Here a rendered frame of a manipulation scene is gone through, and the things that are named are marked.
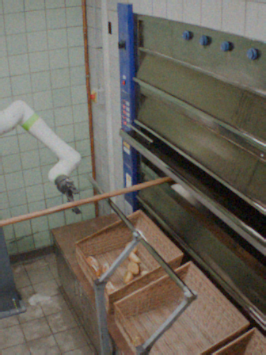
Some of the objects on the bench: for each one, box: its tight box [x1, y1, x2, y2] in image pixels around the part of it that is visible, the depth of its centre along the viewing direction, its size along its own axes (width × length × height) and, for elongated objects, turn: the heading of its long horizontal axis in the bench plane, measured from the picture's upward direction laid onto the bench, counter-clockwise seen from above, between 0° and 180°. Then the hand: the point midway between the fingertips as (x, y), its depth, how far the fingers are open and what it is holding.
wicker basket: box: [113, 261, 249, 355], centre depth 215 cm, size 49×56×28 cm
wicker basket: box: [74, 209, 183, 315], centre depth 265 cm, size 49×56×28 cm
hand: (77, 201), depth 231 cm, fingers open, 11 cm apart
